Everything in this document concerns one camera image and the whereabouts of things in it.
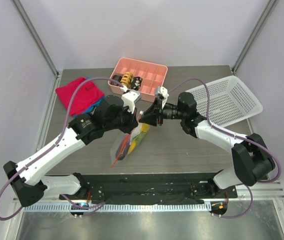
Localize yellow striped fake donut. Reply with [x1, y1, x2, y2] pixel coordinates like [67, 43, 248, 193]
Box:
[120, 71, 134, 88]

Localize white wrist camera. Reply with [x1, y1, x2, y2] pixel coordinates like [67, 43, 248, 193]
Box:
[120, 86, 141, 113]
[154, 86, 169, 105]

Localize yellow fake lemon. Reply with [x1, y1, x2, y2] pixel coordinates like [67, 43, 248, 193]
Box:
[128, 138, 141, 154]

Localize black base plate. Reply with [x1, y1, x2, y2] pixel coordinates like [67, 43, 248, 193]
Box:
[59, 171, 238, 204]

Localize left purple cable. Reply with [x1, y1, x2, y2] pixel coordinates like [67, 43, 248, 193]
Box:
[0, 76, 128, 221]

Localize dark chocolate fake donut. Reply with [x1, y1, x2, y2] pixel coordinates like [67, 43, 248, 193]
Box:
[111, 75, 122, 86]

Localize black sprinkled fake pastry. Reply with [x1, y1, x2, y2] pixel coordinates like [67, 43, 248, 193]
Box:
[131, 76, 143, 91]

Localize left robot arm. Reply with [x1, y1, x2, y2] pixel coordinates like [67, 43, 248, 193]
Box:
[4, 91, 140, 207]

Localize blue folded cloth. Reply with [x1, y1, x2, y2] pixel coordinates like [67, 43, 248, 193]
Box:
[70, 81, 105, 117]

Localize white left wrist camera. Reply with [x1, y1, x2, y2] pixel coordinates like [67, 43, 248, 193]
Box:
[120, 86, 141, 113]

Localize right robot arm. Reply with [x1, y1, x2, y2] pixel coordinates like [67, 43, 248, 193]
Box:
[139, 92, 275, 198]

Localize green fake grapes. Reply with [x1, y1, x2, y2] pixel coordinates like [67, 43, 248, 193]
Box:
[134, 132, 145, 142]

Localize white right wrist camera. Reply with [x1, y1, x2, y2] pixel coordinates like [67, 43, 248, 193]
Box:
[154, 86, 169, 105]

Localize clear zip top bag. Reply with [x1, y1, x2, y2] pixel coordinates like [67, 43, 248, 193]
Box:
[110, 123, 143, 168]

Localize white plastic basket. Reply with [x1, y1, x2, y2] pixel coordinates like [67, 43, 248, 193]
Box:
[188, 75, 263, 127]

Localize pink compartment tray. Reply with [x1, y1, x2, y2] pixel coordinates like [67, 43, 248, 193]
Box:
[110, 57, 168, 102]

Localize yellow fake bell pepper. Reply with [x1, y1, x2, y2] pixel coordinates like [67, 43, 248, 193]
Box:
[140, 123, 150, 133]

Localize pink folded cloth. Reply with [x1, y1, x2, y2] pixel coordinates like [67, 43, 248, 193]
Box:
[55, 77, 105, 117]

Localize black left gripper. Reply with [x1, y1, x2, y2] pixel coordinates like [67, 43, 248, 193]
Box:
[104, 103, 139, 135]

